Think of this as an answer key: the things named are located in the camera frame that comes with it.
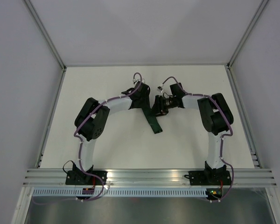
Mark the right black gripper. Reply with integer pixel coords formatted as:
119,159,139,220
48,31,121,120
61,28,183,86
148,95,176,118

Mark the dark green cloth napkin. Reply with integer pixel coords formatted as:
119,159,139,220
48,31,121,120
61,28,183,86
142,105,163,134

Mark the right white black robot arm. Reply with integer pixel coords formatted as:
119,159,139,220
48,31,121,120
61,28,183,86
152,83,234,186

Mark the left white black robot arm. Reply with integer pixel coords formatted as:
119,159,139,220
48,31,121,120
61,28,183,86
65,81,156,185

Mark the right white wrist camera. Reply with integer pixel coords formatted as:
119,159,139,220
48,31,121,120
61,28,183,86
157,85,164,93

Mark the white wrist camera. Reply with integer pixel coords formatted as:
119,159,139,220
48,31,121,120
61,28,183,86
133,78,146,85
157,85,164,93

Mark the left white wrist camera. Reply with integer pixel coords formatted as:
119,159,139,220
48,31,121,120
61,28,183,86
133,78,146,85

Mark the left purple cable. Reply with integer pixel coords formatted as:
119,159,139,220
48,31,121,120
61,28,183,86
32,72,143,206

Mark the purple cable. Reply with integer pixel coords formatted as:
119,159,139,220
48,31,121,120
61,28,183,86
32,72,143,206
161,76,236,203

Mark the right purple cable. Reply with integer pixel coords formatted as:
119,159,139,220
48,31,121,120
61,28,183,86
161,76,236,203

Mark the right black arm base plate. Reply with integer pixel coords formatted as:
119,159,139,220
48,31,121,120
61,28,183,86
185,171,231,186

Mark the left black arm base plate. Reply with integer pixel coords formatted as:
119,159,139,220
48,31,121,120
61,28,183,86
65,170,107,186

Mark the aluminium mounting rail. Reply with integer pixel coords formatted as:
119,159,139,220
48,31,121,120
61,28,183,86
22,168,277,188

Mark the right aluminium frame post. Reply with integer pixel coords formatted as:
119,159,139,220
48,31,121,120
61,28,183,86
226,0,270,70

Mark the aluminium frame post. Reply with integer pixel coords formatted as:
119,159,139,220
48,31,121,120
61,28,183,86
22,0,66,71
226,0,270,70

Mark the white slotted cable duct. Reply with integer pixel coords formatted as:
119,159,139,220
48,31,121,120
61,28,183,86
33,188,207,197

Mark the left aluminium frame post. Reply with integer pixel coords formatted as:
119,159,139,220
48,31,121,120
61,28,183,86
22,0,66,71

